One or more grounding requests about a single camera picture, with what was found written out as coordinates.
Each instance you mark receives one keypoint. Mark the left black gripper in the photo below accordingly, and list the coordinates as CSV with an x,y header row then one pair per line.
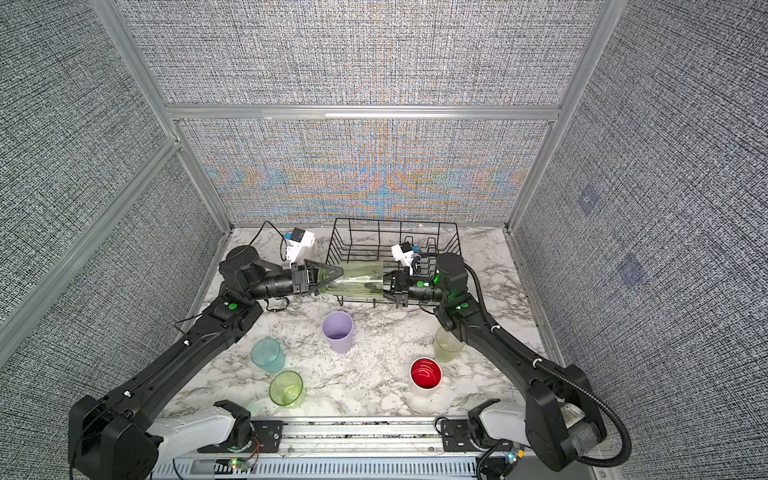
x,y
301,282

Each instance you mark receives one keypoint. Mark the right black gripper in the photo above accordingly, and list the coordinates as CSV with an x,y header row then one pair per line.
x,y
401,281

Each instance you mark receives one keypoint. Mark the tall green glass cup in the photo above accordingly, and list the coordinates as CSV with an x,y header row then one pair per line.
x,y
360,280

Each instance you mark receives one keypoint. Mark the black wire dish rack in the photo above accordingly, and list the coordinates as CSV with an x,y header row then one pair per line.
x,y
389,261

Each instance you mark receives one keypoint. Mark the lilac plastic cup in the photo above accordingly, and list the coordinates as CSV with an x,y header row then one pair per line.
x,y
338,329

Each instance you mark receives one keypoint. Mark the pale green translucent cup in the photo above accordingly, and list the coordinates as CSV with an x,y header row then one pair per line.
x,y
446,346

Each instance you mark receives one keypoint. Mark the teal translucent cup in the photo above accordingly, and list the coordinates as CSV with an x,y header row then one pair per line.
x,y
267,355

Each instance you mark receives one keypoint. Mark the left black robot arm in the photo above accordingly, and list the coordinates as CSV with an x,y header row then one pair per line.
x,y
117,436

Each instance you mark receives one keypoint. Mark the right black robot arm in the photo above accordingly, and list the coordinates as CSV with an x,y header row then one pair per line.
x,y
562,420

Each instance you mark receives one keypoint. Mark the red and white cup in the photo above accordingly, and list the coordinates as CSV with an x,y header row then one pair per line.
x,y
425,376

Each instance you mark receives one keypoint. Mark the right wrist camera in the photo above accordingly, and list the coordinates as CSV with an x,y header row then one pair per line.
x,y
407,255

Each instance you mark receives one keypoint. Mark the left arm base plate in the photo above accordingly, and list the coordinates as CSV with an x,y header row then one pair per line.
x,y
264,436

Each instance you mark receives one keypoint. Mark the aluminium front rail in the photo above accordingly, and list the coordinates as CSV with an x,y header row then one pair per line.
x,y
360,448

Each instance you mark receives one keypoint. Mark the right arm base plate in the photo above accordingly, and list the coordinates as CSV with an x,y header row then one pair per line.
x,y
455,435

